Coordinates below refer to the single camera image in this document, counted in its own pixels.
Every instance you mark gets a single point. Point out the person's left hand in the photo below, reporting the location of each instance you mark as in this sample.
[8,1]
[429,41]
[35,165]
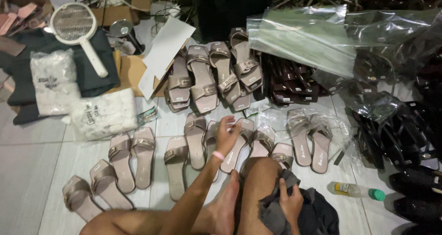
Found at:
[225,138]

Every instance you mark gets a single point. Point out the person's right hand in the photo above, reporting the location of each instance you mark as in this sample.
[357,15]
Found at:
[291,205]

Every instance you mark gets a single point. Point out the grey cloth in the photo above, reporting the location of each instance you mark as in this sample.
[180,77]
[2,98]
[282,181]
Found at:
[272,207]

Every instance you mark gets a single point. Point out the single taupe buckle sandal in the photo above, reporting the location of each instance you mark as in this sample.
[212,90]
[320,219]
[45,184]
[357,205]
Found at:
[232,160]

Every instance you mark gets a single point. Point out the pink wristband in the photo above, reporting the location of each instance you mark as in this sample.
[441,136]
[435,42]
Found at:
[218,155]

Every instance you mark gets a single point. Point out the person's black shorts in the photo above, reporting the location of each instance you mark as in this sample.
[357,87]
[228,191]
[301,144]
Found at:
[321,217]

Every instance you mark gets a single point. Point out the person's right leg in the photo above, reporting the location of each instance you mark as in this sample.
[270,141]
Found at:
[257,190]

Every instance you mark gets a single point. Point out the person's leg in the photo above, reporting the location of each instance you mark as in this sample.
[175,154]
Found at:
[257,190]
[138,223]

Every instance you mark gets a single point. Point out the pile of taupe sandals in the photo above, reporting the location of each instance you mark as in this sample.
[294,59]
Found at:
[203,86]

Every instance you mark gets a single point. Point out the plastic bottle with green cap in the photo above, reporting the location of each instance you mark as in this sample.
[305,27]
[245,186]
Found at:
[352,190]

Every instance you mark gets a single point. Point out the small iridescent packet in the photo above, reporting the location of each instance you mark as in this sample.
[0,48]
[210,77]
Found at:
[147,115]

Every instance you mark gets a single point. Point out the pile of dark brown sandals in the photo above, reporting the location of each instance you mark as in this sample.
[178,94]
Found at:
[293,83]

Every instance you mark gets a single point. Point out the crumpled clear plastic bag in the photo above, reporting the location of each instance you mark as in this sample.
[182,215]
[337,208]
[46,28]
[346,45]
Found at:
[342,133]

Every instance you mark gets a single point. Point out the row of taupe sandals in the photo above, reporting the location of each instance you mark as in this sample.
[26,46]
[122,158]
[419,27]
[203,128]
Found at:
[121,166]

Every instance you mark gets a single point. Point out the white paper sheet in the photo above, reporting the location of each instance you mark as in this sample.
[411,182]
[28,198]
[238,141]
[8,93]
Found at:
[169,45]

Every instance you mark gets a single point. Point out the flattened brown cardboard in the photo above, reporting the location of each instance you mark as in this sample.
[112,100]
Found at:
[129,71]

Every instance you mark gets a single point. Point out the person's left leg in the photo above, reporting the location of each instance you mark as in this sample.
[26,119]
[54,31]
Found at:
[138,223]

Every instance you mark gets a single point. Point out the bag of white cotton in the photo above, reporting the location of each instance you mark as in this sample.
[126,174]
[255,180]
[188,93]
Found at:
[103,114]
[53,83]

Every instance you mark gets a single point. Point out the large clear plastic bags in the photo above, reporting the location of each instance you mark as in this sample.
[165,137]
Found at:
[304,38]

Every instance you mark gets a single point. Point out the black glossy shoe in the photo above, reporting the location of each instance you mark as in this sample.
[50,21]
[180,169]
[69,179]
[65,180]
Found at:
[417,181]
[419,210]

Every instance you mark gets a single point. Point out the heap of black sandals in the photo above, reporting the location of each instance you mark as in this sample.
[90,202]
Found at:
[397,131]

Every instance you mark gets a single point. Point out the dark folded fabric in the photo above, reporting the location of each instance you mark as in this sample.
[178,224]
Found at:
[100,65]

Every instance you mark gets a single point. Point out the silver-topped black cylinder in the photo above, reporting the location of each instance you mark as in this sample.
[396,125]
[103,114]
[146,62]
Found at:
[125,33]

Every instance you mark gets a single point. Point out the small brown cardboard box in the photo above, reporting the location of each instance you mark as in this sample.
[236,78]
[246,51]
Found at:
[110,15]

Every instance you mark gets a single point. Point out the white electric fly swatter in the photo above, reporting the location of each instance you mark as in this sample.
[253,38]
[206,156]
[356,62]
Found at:
[74,24]

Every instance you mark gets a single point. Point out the pile of pink insoles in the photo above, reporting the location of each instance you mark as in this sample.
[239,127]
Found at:
[20,15]

